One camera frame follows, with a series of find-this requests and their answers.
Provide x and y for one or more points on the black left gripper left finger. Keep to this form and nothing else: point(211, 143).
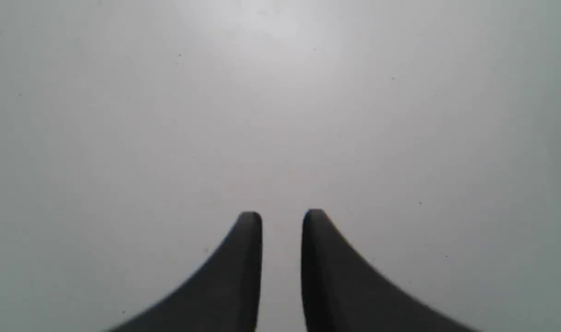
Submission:
point(221, 296)

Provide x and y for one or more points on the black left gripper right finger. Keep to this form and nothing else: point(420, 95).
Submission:
point(342, 292)

